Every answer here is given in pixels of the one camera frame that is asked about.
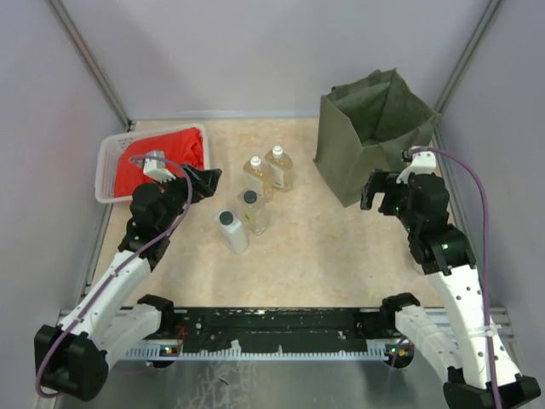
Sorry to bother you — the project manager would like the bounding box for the green canvas bag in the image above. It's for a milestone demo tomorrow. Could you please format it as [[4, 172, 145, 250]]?
[[314, 69, 440, 207]]

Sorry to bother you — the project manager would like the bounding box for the clear bottle black cap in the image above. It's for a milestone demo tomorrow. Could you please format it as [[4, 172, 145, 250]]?
[[238, 189, 269, 235]]

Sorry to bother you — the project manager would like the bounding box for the amber bottle white cap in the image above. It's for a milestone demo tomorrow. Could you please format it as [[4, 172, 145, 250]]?
[[243, 155, 274, 201], [265, 145, 294, 192]]

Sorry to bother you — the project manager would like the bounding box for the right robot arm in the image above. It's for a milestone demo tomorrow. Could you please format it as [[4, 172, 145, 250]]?
[[360, 170, 541, 408]]

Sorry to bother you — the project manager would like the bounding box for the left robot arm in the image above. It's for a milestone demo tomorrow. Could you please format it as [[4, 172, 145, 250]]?
[[34, 164, 222, 401]]

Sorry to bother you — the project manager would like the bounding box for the red cloth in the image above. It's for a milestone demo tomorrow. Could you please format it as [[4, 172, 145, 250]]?
[[113, 126, 206, 199]]

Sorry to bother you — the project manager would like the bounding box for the white bottle black cap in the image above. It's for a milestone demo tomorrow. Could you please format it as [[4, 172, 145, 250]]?
[[214, 209, 249, 255]]

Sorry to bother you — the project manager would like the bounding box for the white plastic basket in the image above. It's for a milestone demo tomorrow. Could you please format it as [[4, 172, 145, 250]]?
[[94, 123, 210, 205]]

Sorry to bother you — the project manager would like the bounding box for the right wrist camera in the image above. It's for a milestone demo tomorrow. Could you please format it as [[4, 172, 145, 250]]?
[[396, 147, 437, 184]]

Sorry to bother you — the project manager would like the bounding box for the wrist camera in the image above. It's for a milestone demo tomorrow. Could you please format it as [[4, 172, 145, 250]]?
[[396, 147, 437, 184], [143, 151, 175, 183]]

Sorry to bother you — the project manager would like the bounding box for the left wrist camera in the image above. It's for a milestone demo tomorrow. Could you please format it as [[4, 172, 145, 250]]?
[[143, 151, 175, 183]]

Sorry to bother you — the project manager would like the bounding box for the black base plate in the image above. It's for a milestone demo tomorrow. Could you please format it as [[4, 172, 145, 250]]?
[[145, 307, 401, 354]]

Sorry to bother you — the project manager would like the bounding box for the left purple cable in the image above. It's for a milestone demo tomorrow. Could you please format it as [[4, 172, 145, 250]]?
[[34, 154, 193, 398]]

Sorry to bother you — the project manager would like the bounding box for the aluminium frame rail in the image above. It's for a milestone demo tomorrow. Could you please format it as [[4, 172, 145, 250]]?
[[47, 0, 133, 130]]

